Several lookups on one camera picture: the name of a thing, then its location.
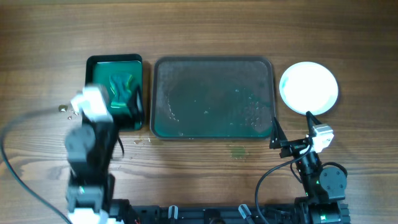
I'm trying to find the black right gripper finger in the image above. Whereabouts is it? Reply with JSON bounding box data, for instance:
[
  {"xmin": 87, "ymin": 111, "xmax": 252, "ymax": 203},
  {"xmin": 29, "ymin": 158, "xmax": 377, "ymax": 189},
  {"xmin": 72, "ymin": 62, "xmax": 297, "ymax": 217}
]
[
  {"xmin": 305, "ymin": 111, "xmax": 322, "ymax": 136},
  {"xmin": 269, "ymin": 117, "xmax": 287, "ymax": 149}
]

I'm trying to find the white plate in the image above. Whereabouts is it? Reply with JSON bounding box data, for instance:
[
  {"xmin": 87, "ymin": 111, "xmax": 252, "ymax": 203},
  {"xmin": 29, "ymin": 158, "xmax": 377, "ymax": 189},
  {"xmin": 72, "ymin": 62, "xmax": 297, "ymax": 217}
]
[{"xmin": 279, "ymin": 62, "xmax": 339, "ymax": 115}]

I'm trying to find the green and yellow sponge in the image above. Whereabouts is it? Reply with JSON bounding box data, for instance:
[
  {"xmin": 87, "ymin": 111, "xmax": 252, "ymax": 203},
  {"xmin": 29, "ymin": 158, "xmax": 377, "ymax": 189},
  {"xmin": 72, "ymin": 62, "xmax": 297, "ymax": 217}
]
[{"xmin": 109, "ymin": 73, "xmax": 134, "ymax": 108}]

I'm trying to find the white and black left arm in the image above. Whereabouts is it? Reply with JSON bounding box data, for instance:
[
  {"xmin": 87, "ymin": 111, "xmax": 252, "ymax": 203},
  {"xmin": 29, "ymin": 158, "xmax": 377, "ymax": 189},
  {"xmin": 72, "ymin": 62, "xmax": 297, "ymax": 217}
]
[{"xmin": 65, "ymin": 114, "xmax": 141, "ymax": 224}]

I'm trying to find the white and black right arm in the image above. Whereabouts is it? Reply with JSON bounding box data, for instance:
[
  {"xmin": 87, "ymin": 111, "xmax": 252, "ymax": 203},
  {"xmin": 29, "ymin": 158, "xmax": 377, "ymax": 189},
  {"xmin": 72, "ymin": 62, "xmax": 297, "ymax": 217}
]
[{"xmin": 266, "ymin": 111, "xmax": 351, "ymax": 224}]

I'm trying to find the small green soapy water tray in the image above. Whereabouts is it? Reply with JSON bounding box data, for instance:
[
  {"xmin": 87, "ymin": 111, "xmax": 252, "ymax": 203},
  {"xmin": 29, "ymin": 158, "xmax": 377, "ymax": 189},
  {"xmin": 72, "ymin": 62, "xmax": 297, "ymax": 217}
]
[{"xmin": 85, "ymin": 54, "xmax": 145, "ymax": 129}]

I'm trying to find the large dark grey tray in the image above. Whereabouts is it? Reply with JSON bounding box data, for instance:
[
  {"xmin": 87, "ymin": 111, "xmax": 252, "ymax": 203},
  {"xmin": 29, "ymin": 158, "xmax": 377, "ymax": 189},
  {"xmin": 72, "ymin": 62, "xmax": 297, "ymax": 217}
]
[{"xmin": 150, "ymin": 55, "xmax": 276, "ymax": 140}]

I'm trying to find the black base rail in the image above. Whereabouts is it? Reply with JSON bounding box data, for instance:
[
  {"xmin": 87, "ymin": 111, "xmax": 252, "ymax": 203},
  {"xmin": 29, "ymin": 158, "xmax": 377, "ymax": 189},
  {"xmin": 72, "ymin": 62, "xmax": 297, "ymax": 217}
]
[{"xmin": 108, "ymin": 198, "xmax": 352, "ymax": 224}]

